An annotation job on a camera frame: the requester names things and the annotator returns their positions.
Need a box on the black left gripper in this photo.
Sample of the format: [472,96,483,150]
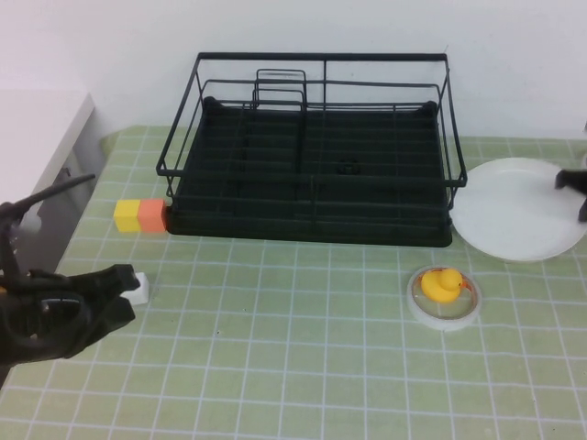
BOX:
[0,263,141,369]

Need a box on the white round plate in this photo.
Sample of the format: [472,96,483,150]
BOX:
[450,156,587,263]

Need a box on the white cube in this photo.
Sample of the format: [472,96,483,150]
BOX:
[124,271,151,307]

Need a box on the yellow cube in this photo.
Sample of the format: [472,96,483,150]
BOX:
[113,199,144,233]

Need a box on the orange cube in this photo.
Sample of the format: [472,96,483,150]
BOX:
[137,198,168,234]

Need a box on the yellow rubber duck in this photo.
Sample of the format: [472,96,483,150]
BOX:
[419,268,464,303]

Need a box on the white side table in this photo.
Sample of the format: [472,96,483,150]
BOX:
[0,89,109,281]

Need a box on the green checkered tablecloth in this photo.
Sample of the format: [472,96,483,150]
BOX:
[0,123,587,440]

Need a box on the white tape roll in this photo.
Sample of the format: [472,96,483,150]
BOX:
[406,264,483,331]

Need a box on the black plastic drip tray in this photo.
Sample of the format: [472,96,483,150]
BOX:
[164,94,455,249]

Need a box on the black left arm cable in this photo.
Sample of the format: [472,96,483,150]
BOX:
[0,172,98,281]

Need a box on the black wire dish rack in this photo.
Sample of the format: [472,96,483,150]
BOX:
[155,50,469,229]

